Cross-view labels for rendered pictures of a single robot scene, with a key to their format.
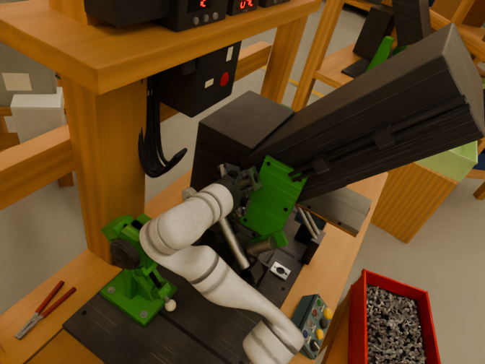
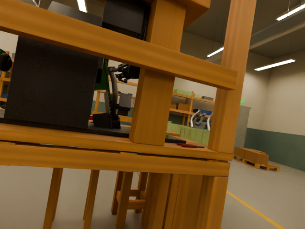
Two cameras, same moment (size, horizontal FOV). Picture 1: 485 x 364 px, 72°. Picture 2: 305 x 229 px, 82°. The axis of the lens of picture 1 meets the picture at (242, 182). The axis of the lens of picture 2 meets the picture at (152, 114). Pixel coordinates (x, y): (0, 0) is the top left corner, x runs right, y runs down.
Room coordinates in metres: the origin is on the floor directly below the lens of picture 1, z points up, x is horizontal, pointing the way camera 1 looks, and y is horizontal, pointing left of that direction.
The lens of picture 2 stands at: (1.10, 0.92, 1.00)
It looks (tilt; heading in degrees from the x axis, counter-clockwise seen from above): 1 degrees up; 230
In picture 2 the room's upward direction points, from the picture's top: 9 degrees clockwise
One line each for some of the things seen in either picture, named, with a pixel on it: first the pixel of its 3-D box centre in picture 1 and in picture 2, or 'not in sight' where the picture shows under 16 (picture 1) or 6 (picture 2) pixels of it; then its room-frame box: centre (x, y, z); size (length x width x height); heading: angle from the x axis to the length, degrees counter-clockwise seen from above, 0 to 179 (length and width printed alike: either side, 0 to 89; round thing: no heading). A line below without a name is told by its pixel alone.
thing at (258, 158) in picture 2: not in sight; (254, 157); (-5.50, -1.26, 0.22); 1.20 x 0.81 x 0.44; 59
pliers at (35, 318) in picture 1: (45, 309); (192, 146); (0.35, 0.39, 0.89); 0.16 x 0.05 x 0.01; 168
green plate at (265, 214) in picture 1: (276, 193); (101, 79); (0.67, -0.10, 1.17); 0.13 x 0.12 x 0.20; 160
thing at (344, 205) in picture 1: (304, 186); not in sight; (0.80, -0.18, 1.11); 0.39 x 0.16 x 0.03; 70
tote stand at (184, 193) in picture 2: not in sight; (184, 177); (-0.53, -0.28, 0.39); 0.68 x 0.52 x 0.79; 60
